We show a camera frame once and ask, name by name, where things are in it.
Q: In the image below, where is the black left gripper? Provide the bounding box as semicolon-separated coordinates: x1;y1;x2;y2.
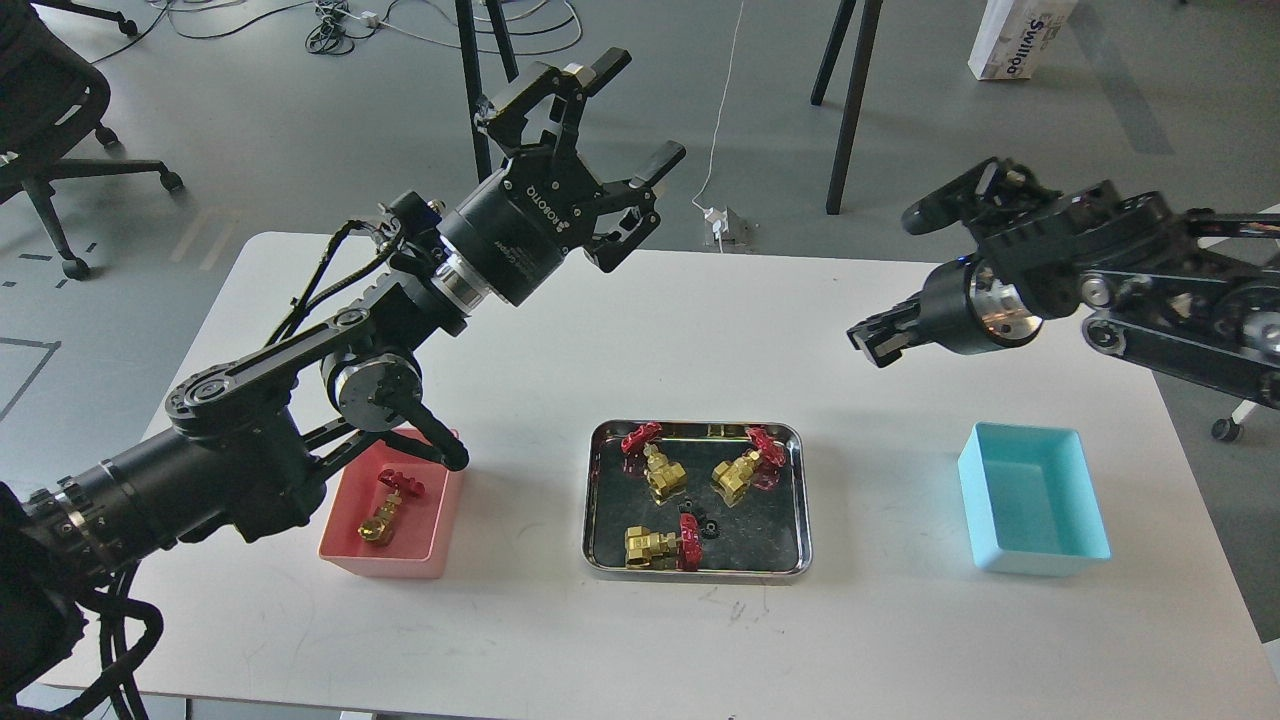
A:
439;47;686;305

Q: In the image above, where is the black table leg frame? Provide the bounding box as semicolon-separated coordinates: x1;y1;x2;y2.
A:
454;0;526;186
810;1;883;217

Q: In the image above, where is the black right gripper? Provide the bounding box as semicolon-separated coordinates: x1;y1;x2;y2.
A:
846;258;1043;368

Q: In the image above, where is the light blue plastic box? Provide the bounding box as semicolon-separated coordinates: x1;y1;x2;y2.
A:
957;421;1112;577

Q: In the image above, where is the white cardboard box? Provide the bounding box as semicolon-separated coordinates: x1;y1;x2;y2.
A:
968;1;1076;81

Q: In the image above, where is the pink plastic box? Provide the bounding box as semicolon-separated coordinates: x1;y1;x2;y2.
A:
317;441;465;579

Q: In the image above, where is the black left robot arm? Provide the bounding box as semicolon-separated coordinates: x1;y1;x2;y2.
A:
3;47;685;719

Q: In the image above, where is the white power adapter cable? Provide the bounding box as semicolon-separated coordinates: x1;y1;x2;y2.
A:
690;0;759;252

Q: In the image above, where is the brass valve red handle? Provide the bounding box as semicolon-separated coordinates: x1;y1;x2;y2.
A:
357;469;426;547
621;421;689;505
623;512;703;571
710;425;786;507

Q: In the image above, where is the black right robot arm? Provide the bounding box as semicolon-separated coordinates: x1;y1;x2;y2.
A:
847;158;1279;407

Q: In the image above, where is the black office chair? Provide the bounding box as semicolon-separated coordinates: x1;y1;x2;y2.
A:
1;1;183;281

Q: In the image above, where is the stainless steel tray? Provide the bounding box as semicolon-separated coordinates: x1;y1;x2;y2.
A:
582;420;812;582

